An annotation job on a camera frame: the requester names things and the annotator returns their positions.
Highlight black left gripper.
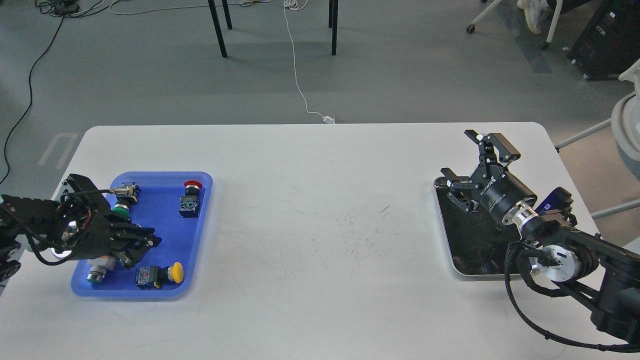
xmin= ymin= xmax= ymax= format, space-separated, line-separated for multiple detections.
xmin=60 ymin=210 xmax=163 ymax=271

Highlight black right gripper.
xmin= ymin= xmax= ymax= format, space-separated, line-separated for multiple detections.
xmin=440 ymin=129 xmax=538 ymax=225

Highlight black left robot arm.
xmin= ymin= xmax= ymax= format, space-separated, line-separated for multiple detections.
xmin=1 ymin=189 xmax=162 ymax=281

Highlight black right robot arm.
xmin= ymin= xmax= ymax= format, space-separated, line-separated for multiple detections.
xmin=434 ymin=129 xmax=639 ymax=353

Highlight orange green push button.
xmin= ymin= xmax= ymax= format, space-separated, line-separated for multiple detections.
xmin=86 ymin=255 xmax=116 ymax=285

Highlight blue plastic tray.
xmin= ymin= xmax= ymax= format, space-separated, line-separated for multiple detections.
xmin=70 ymin=171 xmax=214 ymax=301

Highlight silver metal tray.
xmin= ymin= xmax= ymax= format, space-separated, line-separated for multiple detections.
xmin=434 ymin=177 xmax=521 ymax=280

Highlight white chair at right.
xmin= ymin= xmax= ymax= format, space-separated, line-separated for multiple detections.
xmin=555 ymin=59 xmax=640 ymax=220

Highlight white office chair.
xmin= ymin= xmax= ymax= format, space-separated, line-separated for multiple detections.
xmin=465 ymin=0 xmax=567 ymax=51

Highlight person leg with shoe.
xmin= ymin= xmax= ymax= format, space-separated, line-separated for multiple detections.
xmin=516 ymin=0 xmax=549 ymax=35

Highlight black cabinet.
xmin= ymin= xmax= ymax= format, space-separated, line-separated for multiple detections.
xmin=567 ymin=0 xmax=640 ymax=81

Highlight black table legs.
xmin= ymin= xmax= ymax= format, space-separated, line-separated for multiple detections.
xmin=208 ymin=0 xmax=339 ymax=58

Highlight yellow push button switch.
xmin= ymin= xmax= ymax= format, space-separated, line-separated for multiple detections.
xmin=134 ymin=262 xmax=185 ymax=289

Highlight green push button switch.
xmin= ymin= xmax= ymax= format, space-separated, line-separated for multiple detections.
xmin=109 ymin=182 xmax=140 ymax=221

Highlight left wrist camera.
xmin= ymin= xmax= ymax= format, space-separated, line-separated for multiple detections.
xmin=61 ymin=173 xmax=111 ymax=213

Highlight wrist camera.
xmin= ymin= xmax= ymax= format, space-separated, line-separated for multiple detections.
xmin=535 ymin=186 xmax=574 ymax=215
xmin=61 ymin=173 xmax=111 ymax=213

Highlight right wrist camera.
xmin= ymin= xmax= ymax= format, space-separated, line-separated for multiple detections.
xmin=535 ymin=186 xmax=574 ymax=215

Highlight red push button switch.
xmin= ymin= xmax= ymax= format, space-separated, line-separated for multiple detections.
xmin=179 ymin=179 xmax=202 ymax=218

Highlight black cable on floor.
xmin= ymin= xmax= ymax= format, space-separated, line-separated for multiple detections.
xmin=0 ymin=0 xmax=121 ymax=185

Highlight white cable on floor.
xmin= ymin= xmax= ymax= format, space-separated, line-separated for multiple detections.
xmin=239 ymin=0 xmax=336 ymax=124

